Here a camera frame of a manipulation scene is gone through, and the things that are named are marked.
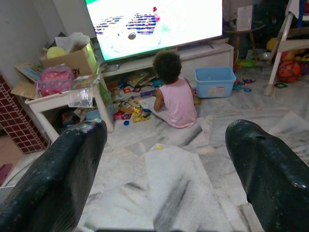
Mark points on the orange basketball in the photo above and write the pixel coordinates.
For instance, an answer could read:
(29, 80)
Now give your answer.
(289, 71)

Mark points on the child in pink shirt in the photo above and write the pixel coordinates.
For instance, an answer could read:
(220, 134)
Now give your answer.
(177, 101)

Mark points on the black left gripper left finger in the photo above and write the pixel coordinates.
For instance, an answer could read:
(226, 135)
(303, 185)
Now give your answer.
(48, 188)

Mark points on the pink dotted backpack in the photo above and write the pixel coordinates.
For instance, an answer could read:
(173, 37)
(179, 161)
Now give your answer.
(56, 79)

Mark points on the clear plastic bag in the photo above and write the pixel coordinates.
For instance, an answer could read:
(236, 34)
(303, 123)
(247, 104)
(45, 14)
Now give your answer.
(80, 97)

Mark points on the brown cardboard box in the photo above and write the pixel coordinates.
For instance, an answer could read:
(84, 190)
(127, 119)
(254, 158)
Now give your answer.
(72, 61)

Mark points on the green square frame tile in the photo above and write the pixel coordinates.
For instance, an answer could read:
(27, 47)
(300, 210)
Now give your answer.
(277, 85)

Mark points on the children's picture book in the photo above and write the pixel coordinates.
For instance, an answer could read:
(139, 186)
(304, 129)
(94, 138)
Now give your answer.
(30, 70)

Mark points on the white crumpled plastic bag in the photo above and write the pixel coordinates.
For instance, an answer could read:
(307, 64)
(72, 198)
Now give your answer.
(72, 41)

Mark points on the round wooden stool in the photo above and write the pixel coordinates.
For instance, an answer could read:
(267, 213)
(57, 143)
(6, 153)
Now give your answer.
(237, 36)

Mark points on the light blue plastic bin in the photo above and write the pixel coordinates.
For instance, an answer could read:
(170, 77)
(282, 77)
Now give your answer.
(214, 82)

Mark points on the white high chair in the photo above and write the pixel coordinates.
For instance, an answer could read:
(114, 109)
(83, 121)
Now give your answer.
(281, 46)

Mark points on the large flat television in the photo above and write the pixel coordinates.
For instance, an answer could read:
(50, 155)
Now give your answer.
(154, 24)

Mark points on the flat cardboard piece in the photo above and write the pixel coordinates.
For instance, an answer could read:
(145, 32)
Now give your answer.
(24, 90)

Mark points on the red brick tiled pillar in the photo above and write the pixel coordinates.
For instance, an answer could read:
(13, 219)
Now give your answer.
(14, 123)

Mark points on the yellow-green ball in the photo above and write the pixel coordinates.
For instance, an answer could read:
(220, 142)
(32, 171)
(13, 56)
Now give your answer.
(56, 52)

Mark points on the green toy plate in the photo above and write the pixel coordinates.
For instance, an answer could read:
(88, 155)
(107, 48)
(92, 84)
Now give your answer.
(245, 63)

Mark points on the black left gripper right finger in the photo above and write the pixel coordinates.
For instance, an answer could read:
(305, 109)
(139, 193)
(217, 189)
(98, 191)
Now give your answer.
(272, 181)

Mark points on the small blue toy piece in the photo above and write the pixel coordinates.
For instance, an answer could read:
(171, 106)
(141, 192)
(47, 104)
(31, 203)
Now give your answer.
(126, 123)

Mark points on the white TV bench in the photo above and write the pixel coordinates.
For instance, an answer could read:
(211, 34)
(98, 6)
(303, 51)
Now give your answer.
(207, 54)

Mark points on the white paper bag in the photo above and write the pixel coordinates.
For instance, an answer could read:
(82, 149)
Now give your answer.
(244, 18)

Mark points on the white side table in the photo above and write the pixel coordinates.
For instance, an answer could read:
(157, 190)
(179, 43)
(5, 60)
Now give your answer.
(54, 101)

